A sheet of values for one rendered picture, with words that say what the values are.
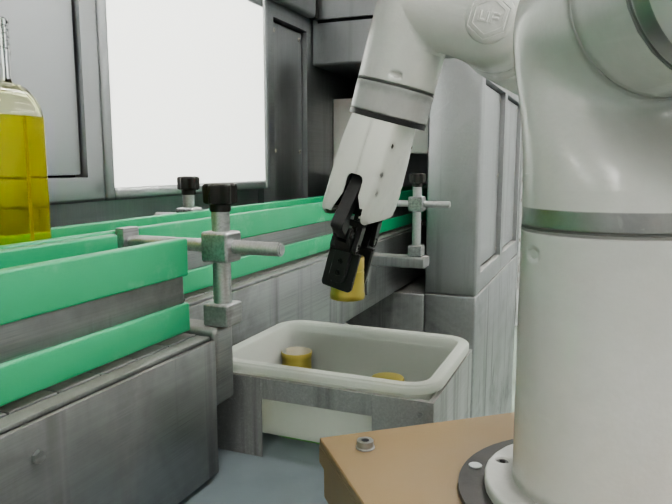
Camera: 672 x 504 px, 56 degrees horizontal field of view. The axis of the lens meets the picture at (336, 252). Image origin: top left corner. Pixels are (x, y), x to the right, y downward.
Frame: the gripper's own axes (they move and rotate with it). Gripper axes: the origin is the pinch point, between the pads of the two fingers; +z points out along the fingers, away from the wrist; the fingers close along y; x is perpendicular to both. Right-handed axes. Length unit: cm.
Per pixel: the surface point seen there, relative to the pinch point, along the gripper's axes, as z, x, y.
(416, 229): 3, -5, -51
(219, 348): 7.1, -5.1, 13.9
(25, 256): 0.8, -16.7, 25.0
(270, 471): 17.5, 1.5, 11.8
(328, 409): 10.8, 4.6, 9.4
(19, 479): 9.1, -5.1, 34.7
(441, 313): 22, 1, -72
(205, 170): 0.1, -35.0, -26.3
